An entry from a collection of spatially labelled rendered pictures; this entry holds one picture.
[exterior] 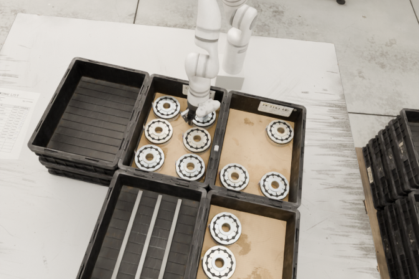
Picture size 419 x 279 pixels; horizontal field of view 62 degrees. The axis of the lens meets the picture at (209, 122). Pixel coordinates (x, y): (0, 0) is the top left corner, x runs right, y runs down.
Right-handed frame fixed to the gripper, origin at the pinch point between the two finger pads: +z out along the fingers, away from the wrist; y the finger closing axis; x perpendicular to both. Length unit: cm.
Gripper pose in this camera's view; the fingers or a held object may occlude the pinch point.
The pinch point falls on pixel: (195, 118)
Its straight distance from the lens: 132.2
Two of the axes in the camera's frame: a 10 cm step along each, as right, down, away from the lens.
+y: -8.3, 4.4, -3.5
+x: 5.5, 7.4, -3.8
